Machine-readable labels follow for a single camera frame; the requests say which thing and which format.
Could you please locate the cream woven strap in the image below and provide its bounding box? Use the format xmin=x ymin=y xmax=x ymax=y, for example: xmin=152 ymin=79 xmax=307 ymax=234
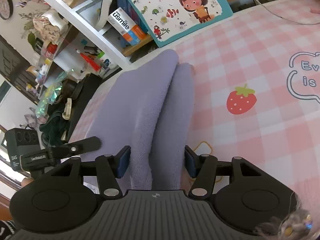
xmin=62 ymin=97 xmax=73 ymax=121

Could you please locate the red tassel ornament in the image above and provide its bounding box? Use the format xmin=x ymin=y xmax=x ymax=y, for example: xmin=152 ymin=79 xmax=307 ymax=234
xmin=76 ymin=49 xmax=101 ymax=72

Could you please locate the purple and pink sweater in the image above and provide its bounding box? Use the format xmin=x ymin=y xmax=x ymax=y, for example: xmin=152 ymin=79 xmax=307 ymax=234
xmin=81 ymin=49 xmax=194 ymax=191

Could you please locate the white charging cable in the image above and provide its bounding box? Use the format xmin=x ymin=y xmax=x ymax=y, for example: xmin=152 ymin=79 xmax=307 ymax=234
xmin=243 ymin=0 xmax=320 ymax=26

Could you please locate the white wooden bookshelf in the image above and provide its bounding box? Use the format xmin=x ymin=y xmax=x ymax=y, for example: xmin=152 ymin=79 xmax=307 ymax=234
xmin=22 ymin=0 xmax=301 ymax=81

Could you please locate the person's left hand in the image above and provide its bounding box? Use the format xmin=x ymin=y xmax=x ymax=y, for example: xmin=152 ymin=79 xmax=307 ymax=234
xmin=21 ymin=178 xmax=34 ymax=187

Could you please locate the round pink wall clock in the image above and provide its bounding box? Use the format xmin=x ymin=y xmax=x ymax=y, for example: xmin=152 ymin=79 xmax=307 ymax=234
xmin=0 ymin=0 xmax=14 ymax=21

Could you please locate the children's sound book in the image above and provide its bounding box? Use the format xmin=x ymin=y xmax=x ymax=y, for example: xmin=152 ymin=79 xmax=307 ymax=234
xmin=128 ymin=0 xmax=233 ymax=47

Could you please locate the usmile white orange box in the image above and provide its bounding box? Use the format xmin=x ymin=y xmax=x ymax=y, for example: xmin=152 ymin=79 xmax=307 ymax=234
xmin=107 ymin=7 xmax=146 ymax=46

